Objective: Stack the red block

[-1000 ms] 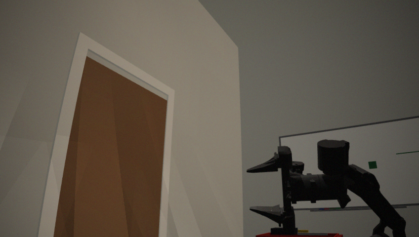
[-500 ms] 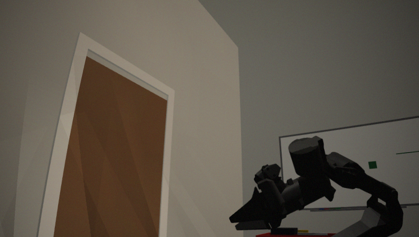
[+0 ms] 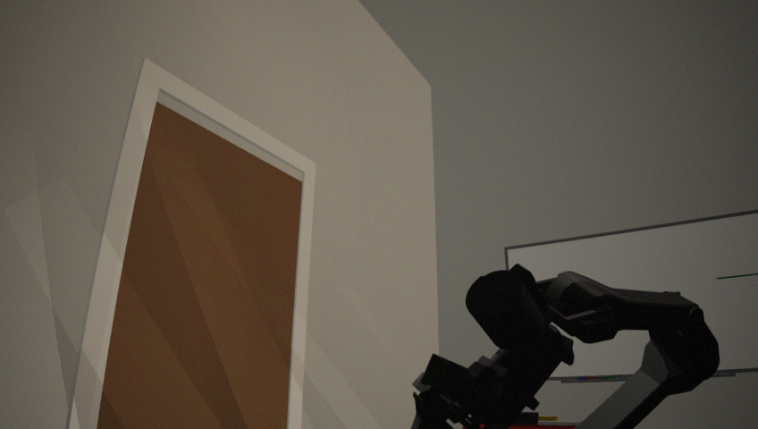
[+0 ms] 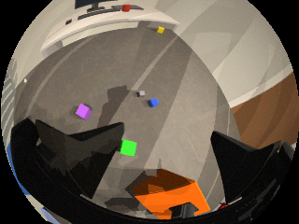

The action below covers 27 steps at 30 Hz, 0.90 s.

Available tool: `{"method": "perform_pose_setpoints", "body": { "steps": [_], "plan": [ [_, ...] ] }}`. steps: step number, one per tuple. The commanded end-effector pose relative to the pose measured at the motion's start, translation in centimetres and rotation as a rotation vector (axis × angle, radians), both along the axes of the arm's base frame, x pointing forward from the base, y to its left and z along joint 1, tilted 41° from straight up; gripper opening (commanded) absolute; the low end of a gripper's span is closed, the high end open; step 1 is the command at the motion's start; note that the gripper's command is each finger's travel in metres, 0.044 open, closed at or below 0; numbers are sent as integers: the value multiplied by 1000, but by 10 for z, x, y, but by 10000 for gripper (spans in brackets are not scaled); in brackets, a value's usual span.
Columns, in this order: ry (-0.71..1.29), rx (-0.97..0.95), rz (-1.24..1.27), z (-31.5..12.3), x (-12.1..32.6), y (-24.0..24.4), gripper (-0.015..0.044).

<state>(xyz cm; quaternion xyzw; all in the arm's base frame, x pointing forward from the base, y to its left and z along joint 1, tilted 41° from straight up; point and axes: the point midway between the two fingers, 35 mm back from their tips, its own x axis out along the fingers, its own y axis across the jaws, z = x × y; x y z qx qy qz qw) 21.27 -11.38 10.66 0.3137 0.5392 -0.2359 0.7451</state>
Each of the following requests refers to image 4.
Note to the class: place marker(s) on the purple cube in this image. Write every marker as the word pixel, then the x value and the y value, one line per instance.
pixel 83 111

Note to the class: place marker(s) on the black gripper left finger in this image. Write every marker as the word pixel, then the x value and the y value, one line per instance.
pixel 85 155

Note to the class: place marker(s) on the small blue block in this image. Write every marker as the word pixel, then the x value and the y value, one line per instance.
pixel 153 102

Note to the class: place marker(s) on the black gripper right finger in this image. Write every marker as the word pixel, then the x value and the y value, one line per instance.
pixel 239 164

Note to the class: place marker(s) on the yellow cube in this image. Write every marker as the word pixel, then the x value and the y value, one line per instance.
pixel 160 30

